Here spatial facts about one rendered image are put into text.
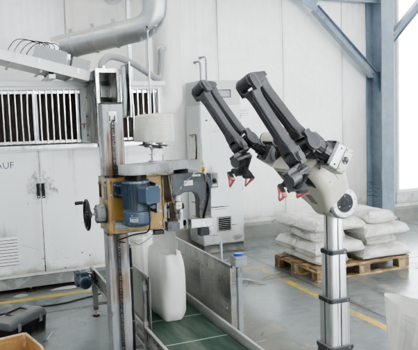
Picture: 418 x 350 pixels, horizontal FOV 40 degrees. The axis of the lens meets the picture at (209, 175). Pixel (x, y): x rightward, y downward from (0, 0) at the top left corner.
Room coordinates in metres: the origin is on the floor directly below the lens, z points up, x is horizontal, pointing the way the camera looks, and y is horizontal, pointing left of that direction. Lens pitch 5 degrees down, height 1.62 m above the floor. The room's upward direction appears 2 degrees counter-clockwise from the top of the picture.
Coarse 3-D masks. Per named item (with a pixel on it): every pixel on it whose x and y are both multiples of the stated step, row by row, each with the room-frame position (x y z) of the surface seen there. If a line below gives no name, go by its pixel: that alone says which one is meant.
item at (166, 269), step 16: (160, 240) 3.75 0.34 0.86; (160, 256) 3.55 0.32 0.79; (176, 256) 3.54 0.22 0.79; (160, 272) 3.54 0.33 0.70; (176, 272) 3.52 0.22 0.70; (160, 288) 3.53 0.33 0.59; (176, 288) 3.51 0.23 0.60; (160, 304) 3.54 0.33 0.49; (176, 304) 3.51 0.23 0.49; (176, 320) 3.54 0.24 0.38
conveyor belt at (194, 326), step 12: (192, 312) 3.68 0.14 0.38; (156, 324) 3.48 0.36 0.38; (168, 324) 3.47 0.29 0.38; (180, 324) 3.46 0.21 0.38; (192, 324) 3.45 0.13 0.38; (204, 324) 3.45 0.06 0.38; (156, 336) 3.27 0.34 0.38; (168, 336) 3.27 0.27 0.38; (180, 336) 3.26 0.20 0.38; (192, 336) 3.26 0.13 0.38; (204, 336) 3.25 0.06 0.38; (216, 336) 3.24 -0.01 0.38; (228, 336) 3.24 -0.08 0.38; (168, 348) 3.09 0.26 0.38; (180, 348) 3.08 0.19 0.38; (192, 348) 3.08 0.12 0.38; (204, 348) 3.07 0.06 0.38; (216, 348) 3.07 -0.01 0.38; (228, 348) 3.06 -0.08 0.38; (240, 348) 3.05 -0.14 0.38
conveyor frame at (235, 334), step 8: (96, 272) 4.67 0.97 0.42; (96, 280) 4.77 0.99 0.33; (104, 280) 4.42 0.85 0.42; (104, 288) 4.46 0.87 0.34; (104, 296) 4.41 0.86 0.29; (192, 296) 3.92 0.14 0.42; (192, 304) 3.87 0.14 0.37; (200, 304) 3.74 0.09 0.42; (200, 312) 3.74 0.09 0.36; (208, 312) 3.60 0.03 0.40; (136, 320) 3.57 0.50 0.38; (216, 320) 3.49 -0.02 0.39; (224, 320) 3.40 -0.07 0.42; (136, 328) 3.57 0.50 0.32; (224, 328) 3.37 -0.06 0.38; (232, 328) 3.26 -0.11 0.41; (136, 336) 3.52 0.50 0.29; (152, 336) 3.18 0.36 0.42; (232, 336) 3.27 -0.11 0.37; (240, 336) 3.16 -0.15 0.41; (152, 344) 3.23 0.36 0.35; (160, 344) 3.04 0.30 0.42; (240, 344) 3.16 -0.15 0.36; (248, 344) 3.07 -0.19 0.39; (256, 344) 3.00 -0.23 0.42
